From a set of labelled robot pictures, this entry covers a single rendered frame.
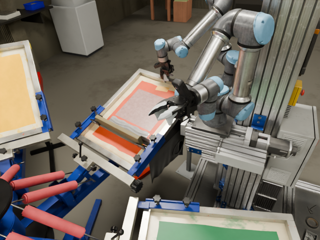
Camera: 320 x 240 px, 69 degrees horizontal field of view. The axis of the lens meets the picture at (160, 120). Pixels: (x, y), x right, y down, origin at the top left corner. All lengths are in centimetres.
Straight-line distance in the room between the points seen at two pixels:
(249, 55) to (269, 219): 85
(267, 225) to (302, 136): 54
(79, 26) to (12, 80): 362
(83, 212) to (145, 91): 143
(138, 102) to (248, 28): 102
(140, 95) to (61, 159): 169
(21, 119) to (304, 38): 179
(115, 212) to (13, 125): 128
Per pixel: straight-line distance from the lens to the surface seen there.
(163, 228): 136
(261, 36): 108
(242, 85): 121
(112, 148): 162
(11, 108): 197
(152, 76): 194
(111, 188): 274
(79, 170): 153
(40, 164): 330
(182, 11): 772
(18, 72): 210
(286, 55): 138
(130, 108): 179
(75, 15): 550
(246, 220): 144
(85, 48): 568
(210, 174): 253
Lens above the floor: 218
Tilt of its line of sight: 39 degrees down
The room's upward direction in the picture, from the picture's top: 3 degrees counter-clockwise
